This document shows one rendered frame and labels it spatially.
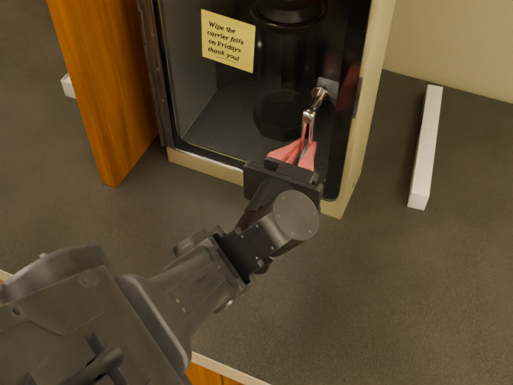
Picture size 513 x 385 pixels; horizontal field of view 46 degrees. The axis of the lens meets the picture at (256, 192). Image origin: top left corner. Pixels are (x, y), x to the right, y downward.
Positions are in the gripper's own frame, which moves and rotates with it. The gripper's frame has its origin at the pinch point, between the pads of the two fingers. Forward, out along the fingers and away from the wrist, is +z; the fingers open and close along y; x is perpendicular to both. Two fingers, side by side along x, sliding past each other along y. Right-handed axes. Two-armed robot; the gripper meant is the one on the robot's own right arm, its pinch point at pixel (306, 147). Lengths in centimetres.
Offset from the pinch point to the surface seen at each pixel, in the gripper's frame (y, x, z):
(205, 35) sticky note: 16.5, -10.2, 4.2
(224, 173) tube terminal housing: 15.7, 18.2, 5.3
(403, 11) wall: -1.6, 8.4, 48.5
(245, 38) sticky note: 10.7, -11.4, 4.2
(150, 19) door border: 24.9, -10.4, 4.2
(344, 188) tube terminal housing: -5.0, 12.3, 5.4
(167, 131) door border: 25.1, 10.8, 4.0
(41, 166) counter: 47, 20, -5
